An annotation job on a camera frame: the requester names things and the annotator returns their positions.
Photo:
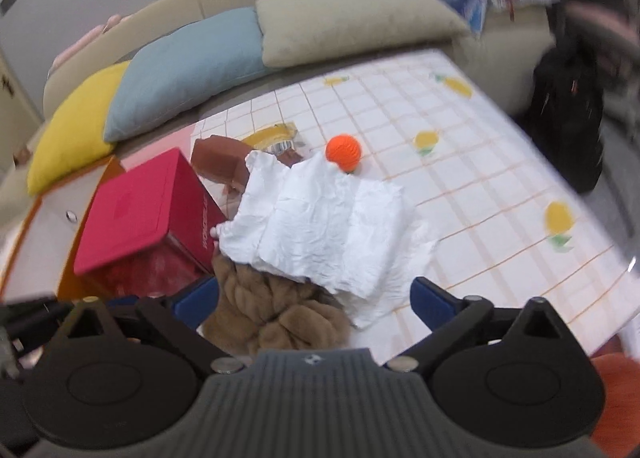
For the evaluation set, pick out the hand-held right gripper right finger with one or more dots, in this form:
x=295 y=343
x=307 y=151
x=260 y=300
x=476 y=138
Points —
x=429 y=297

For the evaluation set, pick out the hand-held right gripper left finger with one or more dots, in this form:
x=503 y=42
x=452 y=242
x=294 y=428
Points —
x=196 y=299

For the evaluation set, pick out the white cloth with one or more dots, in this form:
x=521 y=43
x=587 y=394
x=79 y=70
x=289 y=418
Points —
x=320 y=223

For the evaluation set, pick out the toast-shaped plush toy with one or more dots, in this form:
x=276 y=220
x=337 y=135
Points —
x=217 y=160

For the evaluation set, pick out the white orange-edged box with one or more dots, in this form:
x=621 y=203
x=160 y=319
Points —
x=45 y=233

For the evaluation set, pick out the brown fluffy cloth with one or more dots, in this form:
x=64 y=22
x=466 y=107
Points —
x=280 y=323

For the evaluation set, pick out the red box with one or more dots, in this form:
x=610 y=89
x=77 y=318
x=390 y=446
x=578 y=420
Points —
x=140 y=213

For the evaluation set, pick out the lemon print checked tablecloth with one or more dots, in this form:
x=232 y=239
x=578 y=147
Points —
x=475 y=177

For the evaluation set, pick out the small brown item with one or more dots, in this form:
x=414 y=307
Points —
x=22 y=155

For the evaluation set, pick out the orange ball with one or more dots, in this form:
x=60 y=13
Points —
x=343 y=151

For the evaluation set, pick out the yellow pillow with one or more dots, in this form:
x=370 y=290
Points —
x=75 y=137

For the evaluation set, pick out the black backpack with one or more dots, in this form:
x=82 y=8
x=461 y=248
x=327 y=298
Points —
x=567 y=112

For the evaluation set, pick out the blue pillow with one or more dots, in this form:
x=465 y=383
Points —
x=190 y=67

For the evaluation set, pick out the pink plush toy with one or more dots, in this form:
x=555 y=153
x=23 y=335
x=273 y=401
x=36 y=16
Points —
x=85 y=40

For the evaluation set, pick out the beige pillow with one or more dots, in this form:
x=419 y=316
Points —
x=345 y=22

